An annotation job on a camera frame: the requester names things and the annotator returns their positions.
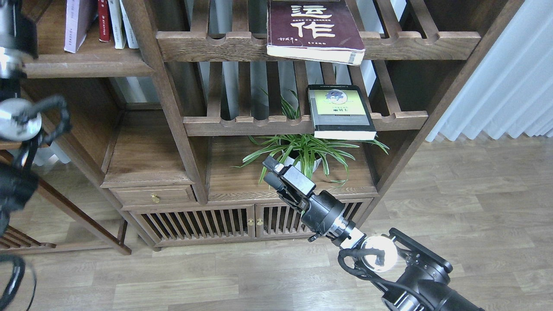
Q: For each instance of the white upright book right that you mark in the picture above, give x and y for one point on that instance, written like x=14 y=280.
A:
x=131 y=38

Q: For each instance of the white lavender paperback book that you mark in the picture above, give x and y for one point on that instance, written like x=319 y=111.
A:
x=80 y=15

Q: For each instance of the brass drawer knob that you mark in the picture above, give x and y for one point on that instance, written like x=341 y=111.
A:
x=155 y=198

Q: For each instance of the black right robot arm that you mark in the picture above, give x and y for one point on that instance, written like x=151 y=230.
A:
x=411 y=277

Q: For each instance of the green spider plant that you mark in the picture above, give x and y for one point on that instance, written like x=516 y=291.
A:
x=281 y=145

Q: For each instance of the white upright book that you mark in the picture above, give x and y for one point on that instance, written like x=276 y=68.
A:
x=131 y=38
x=119 y=36

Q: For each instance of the dark wooden bookshelf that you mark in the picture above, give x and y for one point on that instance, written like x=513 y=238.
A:
x=173 y=117

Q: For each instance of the white curtain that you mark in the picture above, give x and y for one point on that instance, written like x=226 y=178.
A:
x=511 y=91

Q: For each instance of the black book yellow-green cover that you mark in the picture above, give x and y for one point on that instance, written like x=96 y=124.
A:
x=339 y=112

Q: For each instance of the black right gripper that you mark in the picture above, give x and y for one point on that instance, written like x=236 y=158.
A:
x=322 y=213

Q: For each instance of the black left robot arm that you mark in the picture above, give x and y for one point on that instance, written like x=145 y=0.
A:
x=31 y=125

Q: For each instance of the white plant pot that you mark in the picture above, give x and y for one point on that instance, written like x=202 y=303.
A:
x=296 y=160

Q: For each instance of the red upright book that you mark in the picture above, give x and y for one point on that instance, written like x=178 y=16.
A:
x=104 y=23

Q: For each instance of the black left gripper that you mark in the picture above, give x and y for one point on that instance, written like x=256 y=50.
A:
x=17 y=31

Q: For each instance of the wooden side furniture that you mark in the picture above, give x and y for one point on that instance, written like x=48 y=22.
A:
x=16 y=242

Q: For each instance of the dark red book chinese title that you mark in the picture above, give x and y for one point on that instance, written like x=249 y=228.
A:
x=317 y=30

